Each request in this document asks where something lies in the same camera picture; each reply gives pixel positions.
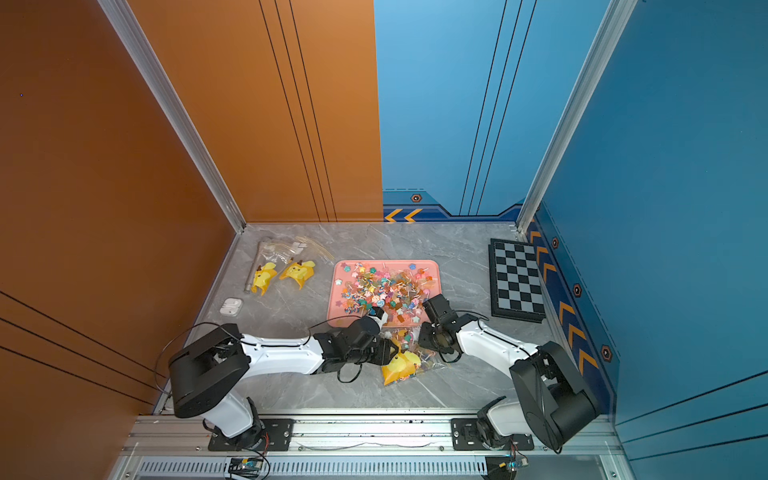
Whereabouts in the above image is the yellow duck ziploc bag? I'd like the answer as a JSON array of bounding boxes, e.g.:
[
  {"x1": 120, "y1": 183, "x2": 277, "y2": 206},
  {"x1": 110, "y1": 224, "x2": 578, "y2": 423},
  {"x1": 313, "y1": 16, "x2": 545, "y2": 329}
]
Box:
[
  {"x1": 381, "y1": 326, "x2": 447, "y2": 386},
  {"x1": 279, "y1": 236, "x2": 334, "y2": 290},
  {"x1": 252, "y1": 238, "x2": 295, "y2": 296}
]

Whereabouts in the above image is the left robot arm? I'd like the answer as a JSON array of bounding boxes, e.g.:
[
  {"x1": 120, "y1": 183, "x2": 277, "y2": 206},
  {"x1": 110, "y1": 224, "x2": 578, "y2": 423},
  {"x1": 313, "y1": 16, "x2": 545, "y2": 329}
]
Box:
[{"x1": 168, "y1": 311, "x2": 399, "y2": 451}]

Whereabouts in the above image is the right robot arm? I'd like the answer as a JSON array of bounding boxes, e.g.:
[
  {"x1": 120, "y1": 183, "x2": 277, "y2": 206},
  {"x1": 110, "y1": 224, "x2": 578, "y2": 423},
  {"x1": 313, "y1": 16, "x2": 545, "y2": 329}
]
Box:
[{"x1": 419, "y1": 295, "x2": 601, "y2": 453}]

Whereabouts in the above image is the pink plastic tray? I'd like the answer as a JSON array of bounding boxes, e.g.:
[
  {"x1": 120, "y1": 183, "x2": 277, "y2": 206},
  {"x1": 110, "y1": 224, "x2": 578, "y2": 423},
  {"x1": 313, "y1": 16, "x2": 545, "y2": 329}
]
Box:
[{"x1": 328, "y1": 260, "x2": 442, "y2": 328}]

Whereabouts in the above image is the black white chessboard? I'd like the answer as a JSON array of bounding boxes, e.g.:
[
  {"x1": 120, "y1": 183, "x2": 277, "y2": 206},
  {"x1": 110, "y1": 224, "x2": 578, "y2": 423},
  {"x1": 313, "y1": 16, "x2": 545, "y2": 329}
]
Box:
[{"x1": 488, "y1": 238, "x2": 546, "y2": 324}]

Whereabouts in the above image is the white earbuds case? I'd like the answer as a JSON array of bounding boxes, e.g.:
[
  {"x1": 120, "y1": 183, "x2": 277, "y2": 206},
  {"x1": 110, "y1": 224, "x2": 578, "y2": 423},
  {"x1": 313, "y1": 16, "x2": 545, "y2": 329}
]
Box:
[{"x1": 219, "y1": 297, "x2": 243, "y2": 317}]

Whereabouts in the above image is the silver microphone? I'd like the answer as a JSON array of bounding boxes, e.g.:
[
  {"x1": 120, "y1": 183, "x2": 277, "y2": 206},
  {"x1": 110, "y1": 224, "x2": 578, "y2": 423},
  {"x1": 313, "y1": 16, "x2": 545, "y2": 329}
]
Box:
[{"x1": 243, "y1": 240, "x2": 265, "y2": 294}]

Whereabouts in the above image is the right green circuit board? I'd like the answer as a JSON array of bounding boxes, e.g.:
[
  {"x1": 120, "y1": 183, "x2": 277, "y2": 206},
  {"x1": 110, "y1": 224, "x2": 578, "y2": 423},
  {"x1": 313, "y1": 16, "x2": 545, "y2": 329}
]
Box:
[{"x1": 484, "y1": 457, "x2": 519, "y2": 480}]

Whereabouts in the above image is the green circuit board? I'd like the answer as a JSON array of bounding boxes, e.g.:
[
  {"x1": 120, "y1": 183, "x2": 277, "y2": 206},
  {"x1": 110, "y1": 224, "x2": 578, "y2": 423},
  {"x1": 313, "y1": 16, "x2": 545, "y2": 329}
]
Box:
[
  {"x1": 226, "y1": 457, "x2": 267, "y2": 479},
  {"x1": 484, "y1": 457, "x2": 519, "y2": 480}
]

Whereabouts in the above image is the left green circuit board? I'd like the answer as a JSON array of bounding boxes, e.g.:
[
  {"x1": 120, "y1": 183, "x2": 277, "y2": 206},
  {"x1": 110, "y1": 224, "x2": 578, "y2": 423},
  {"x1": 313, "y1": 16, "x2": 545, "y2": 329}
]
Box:
[{"x1": 226, "y1": 457, "x2": 267, "y2": 479}]

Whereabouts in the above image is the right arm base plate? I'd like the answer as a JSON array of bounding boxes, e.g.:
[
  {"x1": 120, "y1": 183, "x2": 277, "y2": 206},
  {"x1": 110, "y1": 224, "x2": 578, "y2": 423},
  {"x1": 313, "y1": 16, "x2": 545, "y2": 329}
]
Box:
[{"x1": 450, "y1": 417, "x2": 535, "y2": 452}]

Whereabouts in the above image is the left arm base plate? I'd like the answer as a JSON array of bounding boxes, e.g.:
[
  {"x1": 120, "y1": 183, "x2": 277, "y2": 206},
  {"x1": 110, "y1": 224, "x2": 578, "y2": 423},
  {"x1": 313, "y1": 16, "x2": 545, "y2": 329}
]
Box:
[{"x1": 208, "y1": 418, "x2": 295, "y2": 453}]

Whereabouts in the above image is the aluminium front rail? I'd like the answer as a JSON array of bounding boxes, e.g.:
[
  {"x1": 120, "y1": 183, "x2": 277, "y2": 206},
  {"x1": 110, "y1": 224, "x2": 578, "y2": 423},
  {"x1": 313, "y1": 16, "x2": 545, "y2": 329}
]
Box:
[{"x1": 122, "y1": 413, "x2": 625, "y2": 457}]

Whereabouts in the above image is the right aluminium corner post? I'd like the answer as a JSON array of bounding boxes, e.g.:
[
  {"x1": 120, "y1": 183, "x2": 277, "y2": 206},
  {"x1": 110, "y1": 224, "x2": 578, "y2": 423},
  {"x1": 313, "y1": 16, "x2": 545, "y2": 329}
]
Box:
[{"x1": 516, "y1": 0, "x2": 638, "y2": 237}]

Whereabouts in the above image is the aluminium corner post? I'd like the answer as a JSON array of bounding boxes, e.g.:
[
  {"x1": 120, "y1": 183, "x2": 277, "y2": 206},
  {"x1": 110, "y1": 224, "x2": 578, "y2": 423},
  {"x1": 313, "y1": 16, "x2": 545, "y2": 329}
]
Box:
[
  {"x1": 98, "y1": 0, "x2": 247, "y2": 234},
  {"x1": 516, "y1": 0, "x2": 638, "y2": 237}
]

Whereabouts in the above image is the left aluminium corner post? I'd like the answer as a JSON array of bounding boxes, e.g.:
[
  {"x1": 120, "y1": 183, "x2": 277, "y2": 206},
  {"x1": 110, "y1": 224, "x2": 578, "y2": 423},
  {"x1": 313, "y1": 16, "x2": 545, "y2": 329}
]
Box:
[{"x1": 98, "y1": 0, "x2": 247, "y2": 234}]

